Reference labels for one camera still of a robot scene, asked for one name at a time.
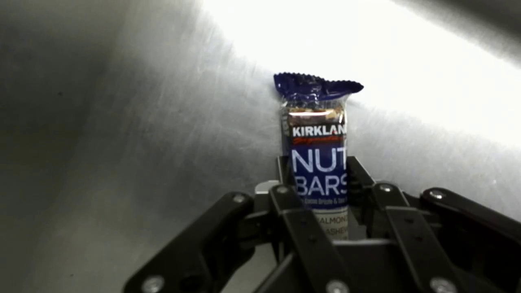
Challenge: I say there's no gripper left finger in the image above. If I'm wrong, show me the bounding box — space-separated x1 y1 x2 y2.
123 155 354 293

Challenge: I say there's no blue candy bar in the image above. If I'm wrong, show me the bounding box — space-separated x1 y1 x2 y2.
274 72 364 241

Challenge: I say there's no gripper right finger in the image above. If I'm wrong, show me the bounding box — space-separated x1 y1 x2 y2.
346 156 521 293

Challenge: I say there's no stainless steel kitchen sink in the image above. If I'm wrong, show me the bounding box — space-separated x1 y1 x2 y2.
0 0 521 293

